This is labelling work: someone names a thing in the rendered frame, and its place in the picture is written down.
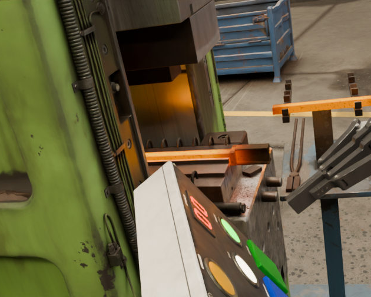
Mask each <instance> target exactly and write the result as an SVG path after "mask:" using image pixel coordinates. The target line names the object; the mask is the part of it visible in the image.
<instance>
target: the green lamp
mask: <svg viewBox="0 0 371 297"><path fill-rule="evenodd" d="M221 222H222V224H223V226H224V227H225V228H226V230H227V231H228V232H229V234H230V235H231V236H232V237H233V238H234V239H235V240H236V241H238V242H240V240H239V237H238V236H237V235H236V233H235V231H234V230H233V229H232V228H231V226H230V225H229V224H228V223H227V222H226V221H224V220H223V219H222V220H221Z"/></svg>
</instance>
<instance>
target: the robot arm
mask: <svg viewBox="0 0 371 297"><path fill-rule="evenodd" d="M317 162H318V164H319V171H317V172H316V173H315V174H314V175H312V177H310V178H309V179H307V180H306V181H305V182H304V183H303V184H301V185H300V186H299V187H298V188H296V189H295V190H294V191H292V192H291V193H290V194H289V195H288V196H286V197H285V200H286V201H287V203H288V204H289V205H290V206H291V208H292V209H293V210H294V211H295V212H296V213H297V214H300V213H301V212H302V211H303V210H305V209H306V208H307V207H309V206H310V205H311V204H312V203H314V202H315V201H316V200H317V199H319V198H321V197H322V196H323V195H324V194H325V193H327V192H328V191H329V190H330V189H332V188H337V187H339V188H341V189H342V190H347V189H349V188H350V187H352V186H354V185H355V184H357V183H359V182H361V181H362V180H364V179H366V178H368V177H369V176H371V118H369V119H368V120H367V121H360V120H359V119H358V118H355V119H354V120H353V121H352V122H351V124H350V126H349V128H348V129H347V130H346V131H345V132H344V133H343V134H342V135H341V136H340V137H339V138H338V139H337V140H336V141H335V142H334V143H333V145H332V146H331V147H330V148H329V149H328V150H327V151H326V152H325V153H324V154H323V155H322V156H321V158H319V159H318V161H317Z"/></svg>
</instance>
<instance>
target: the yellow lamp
mask: <svg viewBox="0 0 371 297"><path fill-rule="evenodd" d="M209 266H210V269H211V271H212V273H213V275H214V277H215V278H216V279H217V281H218V282H219V284H220V285H221V286H222V287H223V288H224V289H225V290H226V291H227V292H228V293H230V294H231V295H234V294H235V291H234V288H233V286H232V284H231V282H230V280H229V279H228V277H227V276H226V274H225V273H224V272H223V271H222V270H221V269H220V268H219V267H218V266H217V265H216V264H215V263H213V262H209Z"/></svg>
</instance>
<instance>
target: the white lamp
mask: <svg viewBox="0 0 371 297"><path fill-rule="evenodd" d="M236 260H237V262H238V264H239V266H240V267H241V269H242V270H243V272H244V273H245V274H246V275H247V276H248V277H249V278H250V279H251V280H252V281H253V282H255V283H256V282H257V280H256V277H255V276H254V274H253V272H252V271H251V269H250V268H249V267H248V266H247V264H246V263H245V262H244V261H243V260H242V259H241V258H240V257H238V256H236Z"/></svg>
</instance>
